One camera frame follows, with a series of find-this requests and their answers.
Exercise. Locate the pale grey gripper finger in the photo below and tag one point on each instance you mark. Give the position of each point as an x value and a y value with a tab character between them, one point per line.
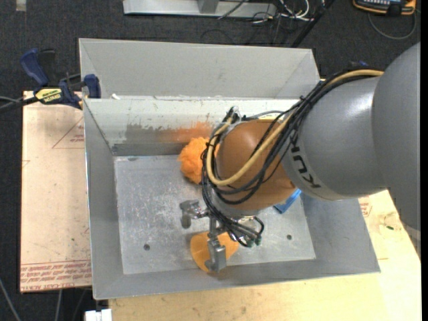
190	209
219	256

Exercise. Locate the orange plastic cup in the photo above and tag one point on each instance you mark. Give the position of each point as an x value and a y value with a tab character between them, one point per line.
200	249

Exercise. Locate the grey metal bin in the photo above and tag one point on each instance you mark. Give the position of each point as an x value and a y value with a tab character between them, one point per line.
150	192

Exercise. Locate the orange fluffy cloth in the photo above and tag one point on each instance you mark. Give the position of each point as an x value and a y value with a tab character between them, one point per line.
192	160

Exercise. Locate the blue sponge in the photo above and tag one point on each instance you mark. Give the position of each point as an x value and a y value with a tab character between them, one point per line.
287	203

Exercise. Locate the brown cardboard board, red print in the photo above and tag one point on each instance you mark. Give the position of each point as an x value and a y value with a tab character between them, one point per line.
53	192

